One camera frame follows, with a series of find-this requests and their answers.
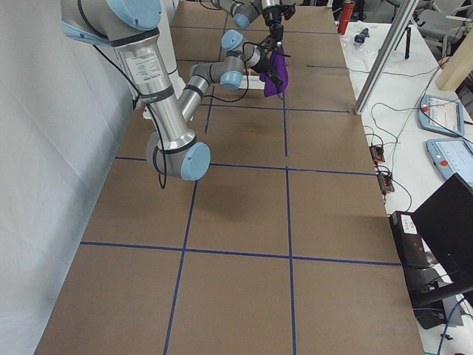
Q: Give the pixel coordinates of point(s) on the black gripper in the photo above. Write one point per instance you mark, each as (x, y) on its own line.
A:
(263, 63)
(275, 19)

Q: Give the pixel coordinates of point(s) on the purple towel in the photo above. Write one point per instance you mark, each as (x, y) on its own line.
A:
(275, 85)

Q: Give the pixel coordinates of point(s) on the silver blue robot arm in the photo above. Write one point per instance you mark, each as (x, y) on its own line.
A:
(130, 28)
(243, 14)

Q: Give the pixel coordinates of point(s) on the white towel rack base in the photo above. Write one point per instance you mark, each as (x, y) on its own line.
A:
(251, 82)

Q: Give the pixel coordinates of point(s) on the red bottle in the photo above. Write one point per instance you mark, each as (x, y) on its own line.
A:
(345, 16)

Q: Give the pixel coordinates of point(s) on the folded dark blue cloth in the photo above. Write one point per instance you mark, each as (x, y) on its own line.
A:
(360, 38)

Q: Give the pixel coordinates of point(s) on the upper teach pendant tablet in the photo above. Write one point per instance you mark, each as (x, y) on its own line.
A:
(441, 115)

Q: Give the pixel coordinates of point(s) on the teach pendant tablet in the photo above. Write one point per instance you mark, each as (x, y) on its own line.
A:
(451, 155)
(441, 115)

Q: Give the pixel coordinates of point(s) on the wooden beam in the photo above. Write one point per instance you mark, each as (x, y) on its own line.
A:
(457, 68)

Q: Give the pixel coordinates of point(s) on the lower teach pendant tablet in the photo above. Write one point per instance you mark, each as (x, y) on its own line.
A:
(451, 155)

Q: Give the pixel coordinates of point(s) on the black monitor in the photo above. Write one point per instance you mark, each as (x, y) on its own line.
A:
(444, 221)

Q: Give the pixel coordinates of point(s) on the black computer box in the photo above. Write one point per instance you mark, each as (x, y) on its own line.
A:
(408, 241)

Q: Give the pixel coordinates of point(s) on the aluminium frame post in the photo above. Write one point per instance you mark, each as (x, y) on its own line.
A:
(394, 34)

